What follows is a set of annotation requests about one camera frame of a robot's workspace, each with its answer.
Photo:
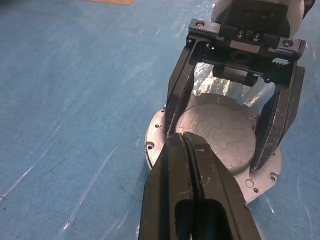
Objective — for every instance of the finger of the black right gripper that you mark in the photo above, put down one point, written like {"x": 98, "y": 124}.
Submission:
{"x": 282, "y": 112}
{"x": 180, "y": 82}

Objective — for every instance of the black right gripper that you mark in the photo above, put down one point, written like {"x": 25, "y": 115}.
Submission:
{"x": 250, "y": 17}

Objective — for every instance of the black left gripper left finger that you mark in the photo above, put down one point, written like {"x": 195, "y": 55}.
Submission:
{"x": 170, "y": 175}

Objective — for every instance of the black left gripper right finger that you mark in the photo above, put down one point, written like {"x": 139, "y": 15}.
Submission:
{"x": 220, "y": 185}

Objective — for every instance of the silver round motor lid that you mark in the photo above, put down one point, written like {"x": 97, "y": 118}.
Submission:
{"x": 220, "y": 135}

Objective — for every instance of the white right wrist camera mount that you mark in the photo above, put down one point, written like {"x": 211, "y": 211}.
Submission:
{"x": 296, "y": 15}

